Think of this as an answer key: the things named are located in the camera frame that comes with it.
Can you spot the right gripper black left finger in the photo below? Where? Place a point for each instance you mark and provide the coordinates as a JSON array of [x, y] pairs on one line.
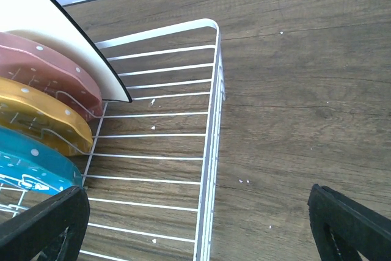
[[51, 230]]

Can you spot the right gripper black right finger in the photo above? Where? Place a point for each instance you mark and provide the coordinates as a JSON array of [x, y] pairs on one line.
[[344, 229]]

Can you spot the blue polka dot plate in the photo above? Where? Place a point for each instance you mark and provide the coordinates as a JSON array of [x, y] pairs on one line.
[[29, 165]]

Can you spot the yellow polka dot plate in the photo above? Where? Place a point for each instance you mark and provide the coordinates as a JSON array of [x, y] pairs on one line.
[[44, 118]]

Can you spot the pink polka dot plate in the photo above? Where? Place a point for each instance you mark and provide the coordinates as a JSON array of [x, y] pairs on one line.
[[48, 71]]

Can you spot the cream square plate black rim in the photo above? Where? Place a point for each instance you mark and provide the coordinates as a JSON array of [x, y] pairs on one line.
[[47, 22]]

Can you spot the white wire dish rack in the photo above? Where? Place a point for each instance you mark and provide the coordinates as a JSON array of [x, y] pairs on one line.
[[150, 176]]

